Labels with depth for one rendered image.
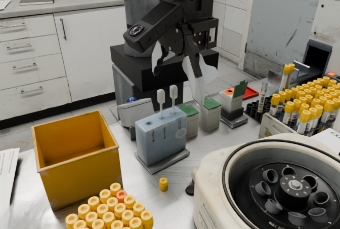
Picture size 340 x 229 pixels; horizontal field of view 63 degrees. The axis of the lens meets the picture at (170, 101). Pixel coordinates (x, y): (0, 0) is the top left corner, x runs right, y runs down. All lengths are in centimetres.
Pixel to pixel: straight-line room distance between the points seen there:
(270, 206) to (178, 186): 21
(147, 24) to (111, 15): 179
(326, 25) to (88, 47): 171
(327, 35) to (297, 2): 166
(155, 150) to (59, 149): 20
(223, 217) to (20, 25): 190
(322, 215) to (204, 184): 15
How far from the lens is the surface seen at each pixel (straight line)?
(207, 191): 40
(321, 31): 99
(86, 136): 62
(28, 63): 221
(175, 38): 48
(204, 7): 50
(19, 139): 233
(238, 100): 71
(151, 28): 44
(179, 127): 57
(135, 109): 64
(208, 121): 67
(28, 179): 63
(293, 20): 265
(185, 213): 52
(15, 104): 234
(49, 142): 62
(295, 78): 92
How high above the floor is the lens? 129
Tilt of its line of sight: 31 degrees down
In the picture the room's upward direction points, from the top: straight up
